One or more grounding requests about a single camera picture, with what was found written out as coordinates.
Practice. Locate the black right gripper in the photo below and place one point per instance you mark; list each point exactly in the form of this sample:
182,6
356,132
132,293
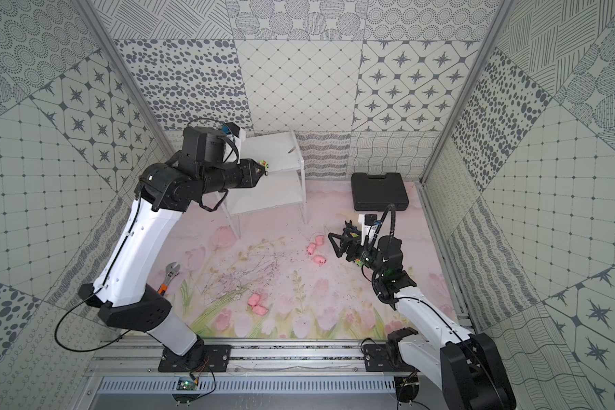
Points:
337,249

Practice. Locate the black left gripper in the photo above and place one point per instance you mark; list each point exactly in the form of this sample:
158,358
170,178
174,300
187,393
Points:
248,172

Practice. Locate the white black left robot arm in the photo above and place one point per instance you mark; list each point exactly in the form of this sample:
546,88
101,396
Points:
209,161

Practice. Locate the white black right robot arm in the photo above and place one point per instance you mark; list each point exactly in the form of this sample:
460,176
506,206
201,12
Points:
465,366

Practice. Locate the white two-tier shelf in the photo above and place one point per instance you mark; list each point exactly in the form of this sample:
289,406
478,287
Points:
283,185

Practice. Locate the black plastic tool case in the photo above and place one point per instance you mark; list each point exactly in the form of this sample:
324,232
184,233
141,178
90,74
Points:
376,192

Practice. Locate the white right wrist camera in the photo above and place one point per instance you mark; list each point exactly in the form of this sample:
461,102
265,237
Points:
368,225

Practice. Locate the orange handled adjustable wrench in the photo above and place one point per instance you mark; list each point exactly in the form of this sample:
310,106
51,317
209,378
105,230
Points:
172,271

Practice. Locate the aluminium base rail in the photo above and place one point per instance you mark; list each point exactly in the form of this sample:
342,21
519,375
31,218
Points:
251,366

